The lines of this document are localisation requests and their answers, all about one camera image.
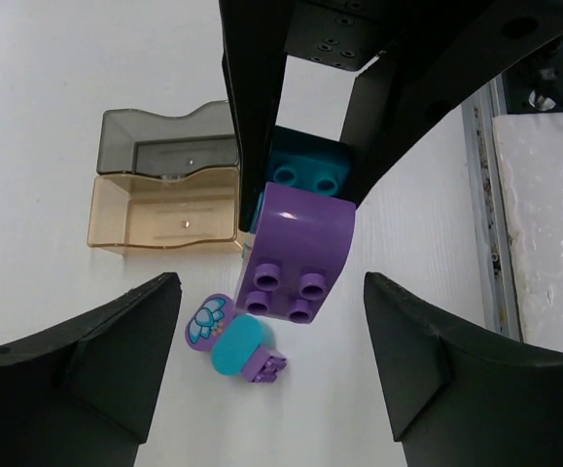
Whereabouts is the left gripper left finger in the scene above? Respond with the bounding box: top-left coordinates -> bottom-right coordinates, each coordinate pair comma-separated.
0,272 -> 182,466

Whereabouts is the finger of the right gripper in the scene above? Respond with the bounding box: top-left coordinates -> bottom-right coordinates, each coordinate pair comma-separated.
339,35 -> 495,205
219,0 -> 296,232

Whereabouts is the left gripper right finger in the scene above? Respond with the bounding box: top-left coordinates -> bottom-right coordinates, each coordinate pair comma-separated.
364,272 -> 563,466

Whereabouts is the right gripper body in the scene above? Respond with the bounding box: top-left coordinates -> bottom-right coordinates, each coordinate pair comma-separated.
283,1 -> 563,78

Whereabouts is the teal lego brick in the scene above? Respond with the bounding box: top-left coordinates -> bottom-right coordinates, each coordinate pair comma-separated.
239,126 -> 356,240

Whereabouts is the purple flower lego tile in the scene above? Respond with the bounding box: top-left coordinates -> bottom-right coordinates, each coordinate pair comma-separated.
185,294 -> 235,352

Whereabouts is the teal round lego piece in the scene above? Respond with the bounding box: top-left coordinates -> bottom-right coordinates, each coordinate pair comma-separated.
211,314 -> 274,377

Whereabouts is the purple small lego brick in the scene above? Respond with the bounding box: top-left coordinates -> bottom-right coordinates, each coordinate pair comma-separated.
240,344 -> 287,383

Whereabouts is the grey transparent container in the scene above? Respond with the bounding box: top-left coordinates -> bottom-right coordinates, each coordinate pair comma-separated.
96,101 -> 238,179

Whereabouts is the orange transparent container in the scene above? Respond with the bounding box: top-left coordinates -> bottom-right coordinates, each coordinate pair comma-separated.
87,166 -> 243,256

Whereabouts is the aluminium rail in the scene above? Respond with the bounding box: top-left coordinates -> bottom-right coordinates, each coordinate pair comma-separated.
461,77 -> 523,341

